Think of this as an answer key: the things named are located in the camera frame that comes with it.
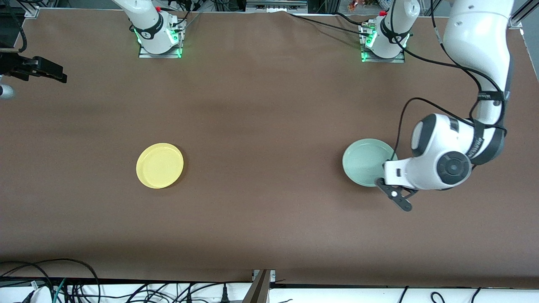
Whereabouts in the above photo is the black table cable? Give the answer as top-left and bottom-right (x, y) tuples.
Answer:
(288, 12), (370, 37)
(333, 12), (368, 27)

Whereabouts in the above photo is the pale green round plate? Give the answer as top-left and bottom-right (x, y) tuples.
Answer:
(342, 138), (398, 188)

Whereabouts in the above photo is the green floor cable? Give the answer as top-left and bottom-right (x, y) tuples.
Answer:
(53, 278), (67, 303)

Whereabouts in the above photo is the black looped floor cable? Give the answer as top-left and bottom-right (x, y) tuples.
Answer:
(0, 258), (100, 303)

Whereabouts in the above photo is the yellow round plate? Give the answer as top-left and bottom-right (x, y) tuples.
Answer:
(136, 143), (184, 189)

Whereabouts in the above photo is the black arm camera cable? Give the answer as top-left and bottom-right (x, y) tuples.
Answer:
(390, 0), (508, 169)
(8, 0), (28, 53)

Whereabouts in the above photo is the aluminium frame rail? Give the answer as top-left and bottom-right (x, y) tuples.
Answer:
(246, 0), (308, 13)

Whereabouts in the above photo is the grey metal support beam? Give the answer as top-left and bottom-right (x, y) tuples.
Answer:
(242, 269), (272, 303)

